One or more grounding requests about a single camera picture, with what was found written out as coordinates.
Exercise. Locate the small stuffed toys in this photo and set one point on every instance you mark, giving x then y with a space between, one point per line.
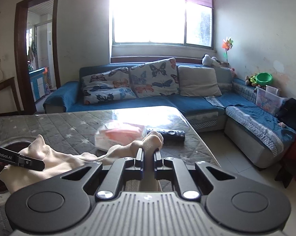
251 81

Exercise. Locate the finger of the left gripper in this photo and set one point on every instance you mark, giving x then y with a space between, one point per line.
31 163

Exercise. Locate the white plush toy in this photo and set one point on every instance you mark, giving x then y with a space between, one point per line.
210 61

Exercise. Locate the dark wooden side table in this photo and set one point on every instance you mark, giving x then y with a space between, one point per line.
9 101

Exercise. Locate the dark wooden door frame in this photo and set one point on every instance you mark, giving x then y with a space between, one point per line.
23 79

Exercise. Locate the clear plastic storage box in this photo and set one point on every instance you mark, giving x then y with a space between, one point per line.
269 102

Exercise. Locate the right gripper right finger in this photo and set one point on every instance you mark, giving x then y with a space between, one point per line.
175 171

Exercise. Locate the black backpack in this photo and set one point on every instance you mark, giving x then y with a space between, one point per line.
287 113

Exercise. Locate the pink white tissue pack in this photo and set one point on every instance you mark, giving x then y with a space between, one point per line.
116 132

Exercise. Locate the plain beige cushion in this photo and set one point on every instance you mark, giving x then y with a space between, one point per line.
198 81

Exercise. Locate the grey quilted star tablecloth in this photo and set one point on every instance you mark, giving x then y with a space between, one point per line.
74 132

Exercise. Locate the blue toy box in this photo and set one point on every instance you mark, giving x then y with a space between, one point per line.
38 82

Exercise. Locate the green plastic bowl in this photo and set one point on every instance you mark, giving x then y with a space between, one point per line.
264 79

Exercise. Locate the butterfly pillow upright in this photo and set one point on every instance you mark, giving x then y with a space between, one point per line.
158 78

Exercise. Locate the cream sweater garment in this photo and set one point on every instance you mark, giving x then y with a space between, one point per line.
56 163

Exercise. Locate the colourful pinwheel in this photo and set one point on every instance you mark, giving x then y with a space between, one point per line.
227 45

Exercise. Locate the window with frame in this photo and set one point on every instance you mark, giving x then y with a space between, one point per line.
170 22

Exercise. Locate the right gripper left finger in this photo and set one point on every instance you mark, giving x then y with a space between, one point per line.
112 178

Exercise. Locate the black remote control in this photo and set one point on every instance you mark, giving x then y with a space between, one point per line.
169 134

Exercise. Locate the butterfly pillow lower left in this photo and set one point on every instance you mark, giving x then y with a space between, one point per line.
109 86

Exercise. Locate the blue corner sofa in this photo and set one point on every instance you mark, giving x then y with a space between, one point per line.
258 134

